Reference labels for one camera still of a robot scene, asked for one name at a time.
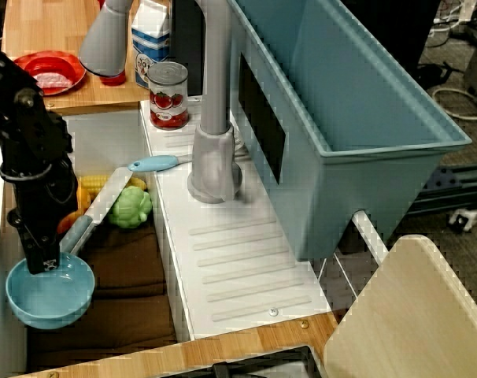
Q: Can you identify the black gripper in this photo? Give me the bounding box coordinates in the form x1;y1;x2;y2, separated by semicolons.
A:
2;157;80;276

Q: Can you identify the light blue bowl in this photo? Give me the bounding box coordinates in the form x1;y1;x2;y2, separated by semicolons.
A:
5;251;96;331

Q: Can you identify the orange toy vegetable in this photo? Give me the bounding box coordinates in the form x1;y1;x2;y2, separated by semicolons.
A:
56;184;92;235

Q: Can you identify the brown cloth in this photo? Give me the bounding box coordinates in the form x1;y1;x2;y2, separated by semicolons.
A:
25;220;177;372

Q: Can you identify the yellow toy corn cob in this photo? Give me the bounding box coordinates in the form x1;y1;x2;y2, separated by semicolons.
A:
78;174;110;195

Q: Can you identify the green toy lettuce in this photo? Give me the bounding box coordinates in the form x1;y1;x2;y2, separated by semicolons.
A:
106;185;153;230

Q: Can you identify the white toy sink unit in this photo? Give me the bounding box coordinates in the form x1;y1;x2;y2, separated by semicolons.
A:
0;104;390;378

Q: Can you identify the grey toy faucet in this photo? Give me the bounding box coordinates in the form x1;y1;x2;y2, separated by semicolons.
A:
79;0;243;205

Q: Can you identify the orange red plate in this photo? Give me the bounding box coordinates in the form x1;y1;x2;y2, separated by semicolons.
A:
13;50;87;97

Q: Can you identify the tomato can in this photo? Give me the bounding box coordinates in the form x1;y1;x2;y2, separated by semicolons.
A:
147;61;190;132

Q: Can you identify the blue white milk carton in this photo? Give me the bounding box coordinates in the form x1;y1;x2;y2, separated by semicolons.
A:
131;0;172;88

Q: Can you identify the black toy stove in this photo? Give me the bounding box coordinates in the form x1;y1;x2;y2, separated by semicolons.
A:
183;345;324;378

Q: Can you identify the teal plastic bin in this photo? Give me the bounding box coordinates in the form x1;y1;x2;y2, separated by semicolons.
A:
226;0;472;263

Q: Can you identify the light wooden board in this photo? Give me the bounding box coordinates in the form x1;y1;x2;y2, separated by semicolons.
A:
324;234;477;378

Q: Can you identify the white black floor connector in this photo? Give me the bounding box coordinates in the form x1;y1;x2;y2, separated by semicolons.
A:
448;207;477;234

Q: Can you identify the toy knife grey handle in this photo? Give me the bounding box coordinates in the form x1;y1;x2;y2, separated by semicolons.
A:
58;167;134;257

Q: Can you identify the blue handled spatula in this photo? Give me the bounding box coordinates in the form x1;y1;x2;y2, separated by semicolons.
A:
127;154;192;173

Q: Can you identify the dark aluminium extrusion rail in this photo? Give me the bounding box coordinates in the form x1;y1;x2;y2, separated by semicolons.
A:
409;165;477;216

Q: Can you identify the white floor cable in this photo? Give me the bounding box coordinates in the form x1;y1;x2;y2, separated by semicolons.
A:
431;87;477;121

